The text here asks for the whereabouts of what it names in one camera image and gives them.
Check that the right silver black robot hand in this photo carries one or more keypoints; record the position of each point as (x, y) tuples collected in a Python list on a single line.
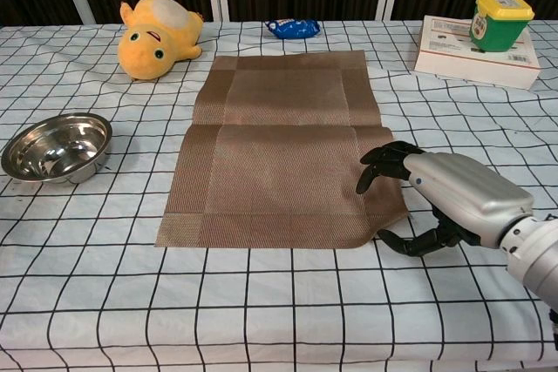
[(462, 189)]

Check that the white cardboard box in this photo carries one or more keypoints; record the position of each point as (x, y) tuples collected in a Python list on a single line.
[(453, 62)]

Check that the green tub with yellow lid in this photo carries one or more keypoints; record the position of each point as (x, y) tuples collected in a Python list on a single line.
[(497, 28)]

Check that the stainless steel bowl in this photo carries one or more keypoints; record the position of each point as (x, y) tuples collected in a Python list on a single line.
[(52, 150)]

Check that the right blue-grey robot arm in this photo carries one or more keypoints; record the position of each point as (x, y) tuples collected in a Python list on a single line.
[(540, 259)]

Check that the yellow plush toy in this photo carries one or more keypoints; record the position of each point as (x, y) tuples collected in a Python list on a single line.
[(148, 41)]

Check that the blue snack packet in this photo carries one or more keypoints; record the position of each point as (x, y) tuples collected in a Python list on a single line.
[(292, 29)]

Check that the white black-checked tablecloth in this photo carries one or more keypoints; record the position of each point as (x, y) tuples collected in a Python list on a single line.
[(279, 324)]

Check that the brown woven placemat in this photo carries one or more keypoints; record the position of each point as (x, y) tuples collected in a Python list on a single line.
[(283, 171)]

